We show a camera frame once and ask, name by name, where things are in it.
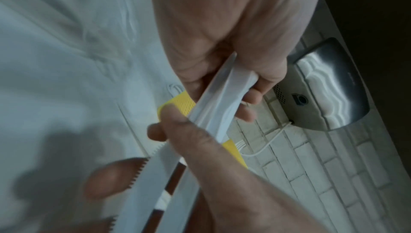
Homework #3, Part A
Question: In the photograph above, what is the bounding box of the translucent plastic packet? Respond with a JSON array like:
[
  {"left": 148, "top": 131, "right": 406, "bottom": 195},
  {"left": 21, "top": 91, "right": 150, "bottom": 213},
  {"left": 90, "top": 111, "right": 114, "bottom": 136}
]
[{"left": 103, "top": 51, "right": 259, "bottom": 233}]

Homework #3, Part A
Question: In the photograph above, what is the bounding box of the person's left hand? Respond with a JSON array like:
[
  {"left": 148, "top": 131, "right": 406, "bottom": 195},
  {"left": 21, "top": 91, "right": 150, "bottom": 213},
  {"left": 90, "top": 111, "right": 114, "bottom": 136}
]
[{"left": 150, "top": 0, "right": 319, "bottom": 124}]

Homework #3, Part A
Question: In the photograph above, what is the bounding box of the white cloth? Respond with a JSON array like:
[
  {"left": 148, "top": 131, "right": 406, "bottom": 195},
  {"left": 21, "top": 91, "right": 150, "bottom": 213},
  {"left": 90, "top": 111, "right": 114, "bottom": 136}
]
[{"left": 0, "top": 0, "right": 185, "bottom": 233}]

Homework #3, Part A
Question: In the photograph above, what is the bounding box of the silver metal device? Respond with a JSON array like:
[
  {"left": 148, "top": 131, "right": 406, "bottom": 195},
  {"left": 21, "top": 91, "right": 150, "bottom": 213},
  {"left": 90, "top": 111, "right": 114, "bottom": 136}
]
[{"left": 273, "top": 37, "right": 370, "bottom": 131}]

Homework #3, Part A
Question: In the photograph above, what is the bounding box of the person's right hand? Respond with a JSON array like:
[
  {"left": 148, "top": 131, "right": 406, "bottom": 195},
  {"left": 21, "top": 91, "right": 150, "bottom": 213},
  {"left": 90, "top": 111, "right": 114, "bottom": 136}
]
[{"left": 39, "top": 104, "right": 365, "bottom": 233}]

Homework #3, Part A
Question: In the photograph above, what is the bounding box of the brown stick with white band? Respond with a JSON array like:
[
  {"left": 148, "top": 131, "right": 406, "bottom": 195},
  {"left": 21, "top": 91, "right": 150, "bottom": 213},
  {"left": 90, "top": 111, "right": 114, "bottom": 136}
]
[{"left": 153, "top": 162, "right": 191, "bottom": 233}]

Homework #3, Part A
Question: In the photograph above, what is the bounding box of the white cable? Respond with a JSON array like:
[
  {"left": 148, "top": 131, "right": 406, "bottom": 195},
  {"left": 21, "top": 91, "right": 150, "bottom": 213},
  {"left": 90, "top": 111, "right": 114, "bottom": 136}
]
[{"left": 236, "top": 121, "right": 294, "bottom": 158}]

